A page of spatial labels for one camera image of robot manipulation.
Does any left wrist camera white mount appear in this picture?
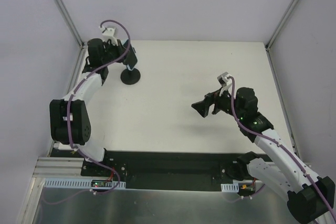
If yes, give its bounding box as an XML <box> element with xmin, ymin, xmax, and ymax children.
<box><xmin>99</xmin><ymin>25</ymin><xmax>118</xmax><ymax>45</ymax></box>

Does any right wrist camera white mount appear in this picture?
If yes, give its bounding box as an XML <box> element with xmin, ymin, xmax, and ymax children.
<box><xmin>217</xmin><ymin>72</ymin><xmax>232</xmax><ymax>97</ymax></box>

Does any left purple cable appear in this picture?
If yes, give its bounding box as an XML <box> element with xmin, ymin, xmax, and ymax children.
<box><xmin>41</xmin><ymin>20</ymin><xmax>132</xmax><ymax>204</ymax></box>

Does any aluminium frame post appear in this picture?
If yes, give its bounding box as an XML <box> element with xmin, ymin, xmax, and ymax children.
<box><xmin>265</xmin><ymin>0</ymin><xmax>301</xmax><ymax>52</ymax></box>
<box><xmin>54</xmin><ymin>0</ymin><xmax>85</xmax><ymax>48</ymax></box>

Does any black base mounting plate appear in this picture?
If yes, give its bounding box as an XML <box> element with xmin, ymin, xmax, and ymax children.
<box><xmin>80</xmin><ymin>151</ymin><xmax>257</xmax><ymax>191</ymax></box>

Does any purple cable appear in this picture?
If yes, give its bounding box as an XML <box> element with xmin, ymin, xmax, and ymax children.
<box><xmin>41</xmin><ymin>20</ymin><xmax>132</xmax><ymax>204</ymax></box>
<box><xmin>225</xmin><ymin>76</ymin><xmax>336</xmax><ymax>224</ymax></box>

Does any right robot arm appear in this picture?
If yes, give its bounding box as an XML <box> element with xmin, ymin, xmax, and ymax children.
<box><xmin>191</xmin><ymin>88</ymin><xmax>335</xmax><ymax>223</ymax></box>

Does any right aluminium frame post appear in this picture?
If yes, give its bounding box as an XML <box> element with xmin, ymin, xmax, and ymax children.
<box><xmin>265</xmin><ymin>0</ymin><xmax>301</xmax><ymax>52</ymax></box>

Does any left aluminium frame post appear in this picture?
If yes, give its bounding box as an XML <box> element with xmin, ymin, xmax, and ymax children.
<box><xmin>54</xmin><ymin>0</ymin><xmax>85</xmax><ymax>48</ymax></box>

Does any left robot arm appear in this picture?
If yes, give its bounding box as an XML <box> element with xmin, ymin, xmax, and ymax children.
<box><xmin>49</xmin><ymin>38</ymin><xmax>141</xmax><ymax>176</ymax></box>

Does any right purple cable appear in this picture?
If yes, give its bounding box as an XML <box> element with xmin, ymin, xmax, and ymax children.
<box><xmin>225</xmin><ymin>76</ymin><xmax>336</xmax><ymax>224</ymax></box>

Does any black phone stand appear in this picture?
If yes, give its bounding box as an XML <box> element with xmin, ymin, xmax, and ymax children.
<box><xmin>120</xmin><ymin>65</ymin><xmax>141</xmax><ymax>85</ymax></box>

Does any white cable duct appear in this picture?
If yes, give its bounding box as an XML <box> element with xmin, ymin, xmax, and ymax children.
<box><xmin>44</xmin><ymin>178</ymin><xmax>126</xmax><ymax>190</ymax></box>
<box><xmin>220</xmin><ymin>180</ymin><xmax>256</xmax><ymax>193</ymax></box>

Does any left white cable duct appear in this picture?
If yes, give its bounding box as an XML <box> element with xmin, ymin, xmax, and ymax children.
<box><xmin>44</xmin><ymin>178</ymin><xmax>126</xmax><ymax>190</ymax></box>

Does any right white cable duct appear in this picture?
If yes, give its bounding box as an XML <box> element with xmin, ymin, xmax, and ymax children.
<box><xmin>220</xmin><ymin>180</ymin><xmax>256</xmax><ymax>193</ymax></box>

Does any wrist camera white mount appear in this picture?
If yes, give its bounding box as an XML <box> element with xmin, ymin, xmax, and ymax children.
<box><xmin>99</xmin><ymin>25</ymin><xmax>118</xmax><ymax>45</ymax></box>
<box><xmin>217</xmin><ymin>72</ymin><xmax>232</xmax><ymax>97</ymax></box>

